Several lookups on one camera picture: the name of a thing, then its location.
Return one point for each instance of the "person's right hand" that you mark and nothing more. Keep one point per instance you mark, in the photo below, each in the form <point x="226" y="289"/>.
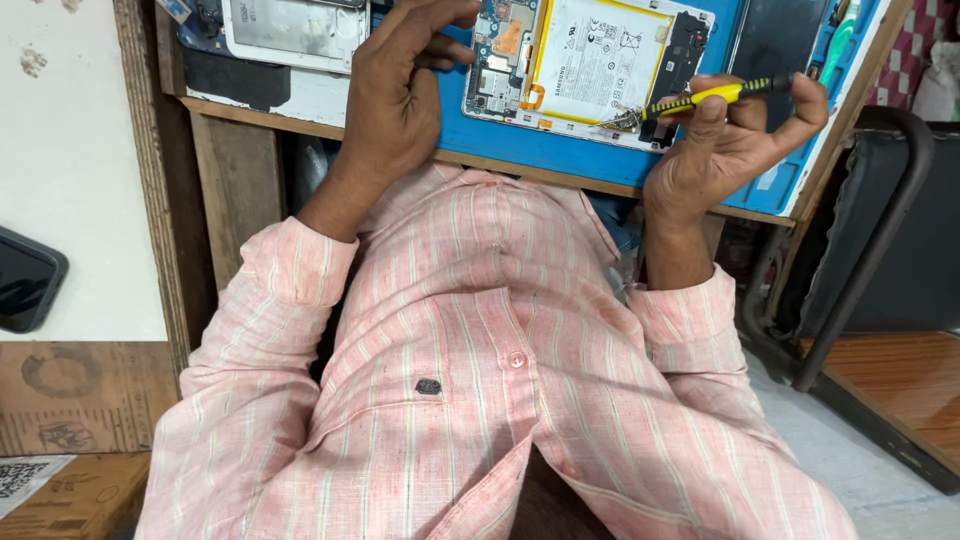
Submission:
<point x="720" y="169"/>

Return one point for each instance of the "person's left hand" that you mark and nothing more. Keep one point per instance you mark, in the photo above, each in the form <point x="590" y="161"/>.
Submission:
<point x="390" y="105"/>

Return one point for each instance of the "yellow black precision screwdriver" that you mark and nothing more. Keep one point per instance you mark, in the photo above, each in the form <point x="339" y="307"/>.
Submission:
<point x="712" y="95"/>

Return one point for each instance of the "cluster of small screws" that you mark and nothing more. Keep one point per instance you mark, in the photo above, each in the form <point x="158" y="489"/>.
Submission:
<point x="622" y="118"/>

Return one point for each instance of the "blue jeans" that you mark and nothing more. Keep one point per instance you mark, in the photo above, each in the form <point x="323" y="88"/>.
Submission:
<point x="616" y="221"/>

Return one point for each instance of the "silver tablet back cover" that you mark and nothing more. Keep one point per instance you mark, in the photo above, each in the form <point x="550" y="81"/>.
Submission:
<point x="292" y="30"/>

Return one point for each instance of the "blue repair mat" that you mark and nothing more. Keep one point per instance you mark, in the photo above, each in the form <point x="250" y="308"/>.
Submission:
<point x="525" y="146"/>

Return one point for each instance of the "black tablet screen panel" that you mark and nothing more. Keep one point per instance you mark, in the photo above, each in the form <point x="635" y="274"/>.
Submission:
<point x="772" y="37"/>

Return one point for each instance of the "black rubber pad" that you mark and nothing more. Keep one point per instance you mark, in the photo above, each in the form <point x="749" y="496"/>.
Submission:
<point x="236" y="82"/>

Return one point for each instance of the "opened tablet with white battery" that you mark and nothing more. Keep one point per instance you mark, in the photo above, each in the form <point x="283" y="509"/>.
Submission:
<point x="592" y="60"/>

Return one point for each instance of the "teal plastic brush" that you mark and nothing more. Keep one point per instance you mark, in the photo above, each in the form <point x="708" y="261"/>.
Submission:
<point x="841" y="41"/>

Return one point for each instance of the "wooden workbench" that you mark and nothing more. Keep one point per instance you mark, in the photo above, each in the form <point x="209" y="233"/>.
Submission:
<point x="225" y="180"/>

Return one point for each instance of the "blue circuit board part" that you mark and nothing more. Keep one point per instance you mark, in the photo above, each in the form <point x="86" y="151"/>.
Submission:
<point x="196" y="19"/>

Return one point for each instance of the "red checkered cloth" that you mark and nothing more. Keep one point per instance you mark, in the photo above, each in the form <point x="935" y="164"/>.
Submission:
<point x="904" y="45"/>

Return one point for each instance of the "white plastic bag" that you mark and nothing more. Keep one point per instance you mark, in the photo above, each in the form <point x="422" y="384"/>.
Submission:
<point x="937" y="82"/>

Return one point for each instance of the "pink striped shirt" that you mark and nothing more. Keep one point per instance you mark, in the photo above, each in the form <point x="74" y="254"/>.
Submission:
<point x="480" y="360"/>

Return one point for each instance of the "black smartphone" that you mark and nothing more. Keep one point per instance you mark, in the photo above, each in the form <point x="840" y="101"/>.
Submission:
<point x="26" y="279"/>

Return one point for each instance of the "brown cardboard carton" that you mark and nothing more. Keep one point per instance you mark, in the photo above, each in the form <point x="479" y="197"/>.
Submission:
<point x="75" y="420"/>

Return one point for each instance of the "black metal frame chair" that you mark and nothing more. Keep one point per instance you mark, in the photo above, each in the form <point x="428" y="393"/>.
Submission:
<point x="892" y="225"/>

